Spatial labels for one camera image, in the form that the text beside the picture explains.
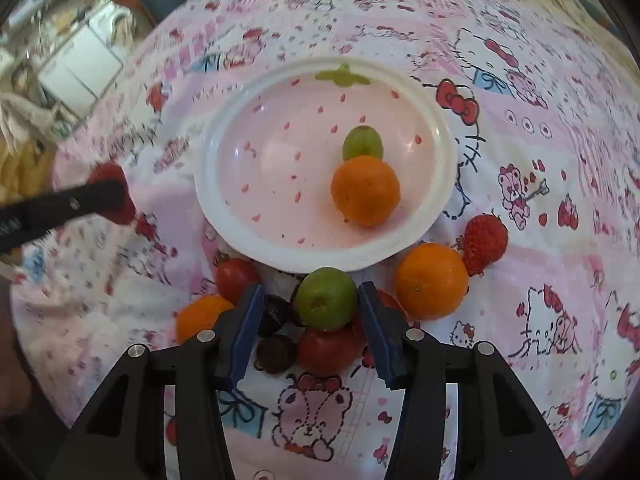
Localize red strawberry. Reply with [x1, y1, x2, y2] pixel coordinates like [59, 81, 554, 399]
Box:
[87, 161, 137, 225]
[457, 213, 509, 277]

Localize dark purple fruit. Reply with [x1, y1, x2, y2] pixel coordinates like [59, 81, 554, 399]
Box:
[258, 295, 292, 338]
[256, 336, 298, 375]

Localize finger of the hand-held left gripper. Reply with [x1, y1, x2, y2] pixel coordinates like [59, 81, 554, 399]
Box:
[0, 180, 126, 256]

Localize white cabinet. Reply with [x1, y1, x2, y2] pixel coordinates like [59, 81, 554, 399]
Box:
[37, 2, 131, 116]

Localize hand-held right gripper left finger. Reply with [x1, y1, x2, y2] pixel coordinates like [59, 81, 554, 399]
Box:
[47, 282, 266, 480]

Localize strawberry print white plate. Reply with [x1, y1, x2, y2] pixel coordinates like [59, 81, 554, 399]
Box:
[194, 57, 458, 273]

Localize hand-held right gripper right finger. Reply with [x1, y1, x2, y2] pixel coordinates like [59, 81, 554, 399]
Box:
[356, 281, 573, 480]

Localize cream fringed cloth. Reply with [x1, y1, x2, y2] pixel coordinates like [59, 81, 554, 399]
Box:
[0, 92, 63, 153]

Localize pink cartoon printed blanket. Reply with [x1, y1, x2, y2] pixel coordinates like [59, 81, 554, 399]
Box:
[10, 0, 640, 480]

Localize orange tangerine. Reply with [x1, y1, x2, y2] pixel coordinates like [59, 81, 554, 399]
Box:
[330, 155, 401, 227]
[395, 243, 469, 321]
[175, 295, 235, 345]

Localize green round fruit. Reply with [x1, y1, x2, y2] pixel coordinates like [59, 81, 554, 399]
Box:
[342, 126, 384, 162]
[294, 267, 359, 332]

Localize red cherry tomato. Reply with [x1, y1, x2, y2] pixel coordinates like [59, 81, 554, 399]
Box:
[215, 258, 262, 306]
[298, 326, 362, 376]
[376, 289, 408, 322]

